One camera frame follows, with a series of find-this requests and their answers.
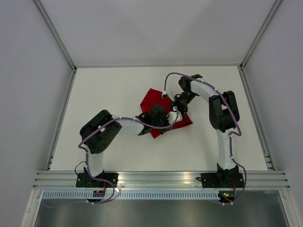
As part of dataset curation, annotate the red cloth napkin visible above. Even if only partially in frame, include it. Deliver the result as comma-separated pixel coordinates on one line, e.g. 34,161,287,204
140,88,193,138

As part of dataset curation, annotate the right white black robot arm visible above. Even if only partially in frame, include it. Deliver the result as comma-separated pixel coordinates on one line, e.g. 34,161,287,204
171,73,244,188

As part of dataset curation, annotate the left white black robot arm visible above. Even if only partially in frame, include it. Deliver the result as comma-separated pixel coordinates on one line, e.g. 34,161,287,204
78,105,182,187

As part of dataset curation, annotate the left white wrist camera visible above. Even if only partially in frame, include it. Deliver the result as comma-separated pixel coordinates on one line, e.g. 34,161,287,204
168,106,183,124

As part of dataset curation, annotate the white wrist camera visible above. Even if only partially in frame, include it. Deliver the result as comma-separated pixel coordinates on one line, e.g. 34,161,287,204
168,106,183,124
161,91,170,98

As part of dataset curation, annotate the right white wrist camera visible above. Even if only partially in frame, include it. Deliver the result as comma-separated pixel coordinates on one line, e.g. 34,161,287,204
161,91,170,98

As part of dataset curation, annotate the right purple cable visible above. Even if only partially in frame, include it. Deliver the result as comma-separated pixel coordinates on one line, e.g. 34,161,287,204
164,72,248,206

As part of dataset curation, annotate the purple cable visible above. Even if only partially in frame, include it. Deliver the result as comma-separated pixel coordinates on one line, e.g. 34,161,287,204
164,72,248,206
42,111,179,209

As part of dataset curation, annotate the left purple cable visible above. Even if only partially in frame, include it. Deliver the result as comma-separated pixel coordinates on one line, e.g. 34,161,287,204
42,111,179,209

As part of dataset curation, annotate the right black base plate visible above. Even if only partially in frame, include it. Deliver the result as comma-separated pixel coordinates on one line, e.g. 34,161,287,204
196,173,244,188

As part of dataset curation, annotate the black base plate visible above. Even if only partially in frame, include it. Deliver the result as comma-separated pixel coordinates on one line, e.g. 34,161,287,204
196,173,244,188
76,172,118,188

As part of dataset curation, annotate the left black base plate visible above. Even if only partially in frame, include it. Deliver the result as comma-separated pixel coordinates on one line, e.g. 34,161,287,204
76,172,118,188

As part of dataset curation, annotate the aluminium front rail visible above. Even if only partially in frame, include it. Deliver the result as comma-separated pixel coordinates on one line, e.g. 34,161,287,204
32,171,290,190

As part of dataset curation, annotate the slotted white cable duct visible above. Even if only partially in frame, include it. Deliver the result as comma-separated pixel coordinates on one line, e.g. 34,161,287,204
43,190,220,200

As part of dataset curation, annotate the right aluminium frame post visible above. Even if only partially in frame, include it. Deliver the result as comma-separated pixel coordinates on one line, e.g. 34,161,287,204
238,0,284,70

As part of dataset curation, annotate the aluminium frame post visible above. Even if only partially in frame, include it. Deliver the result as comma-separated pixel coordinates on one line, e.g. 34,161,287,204
238,0,284,70
33,0,77,71

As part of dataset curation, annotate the left aluminium frame post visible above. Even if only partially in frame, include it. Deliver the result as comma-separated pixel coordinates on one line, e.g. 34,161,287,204
33,0,77,71

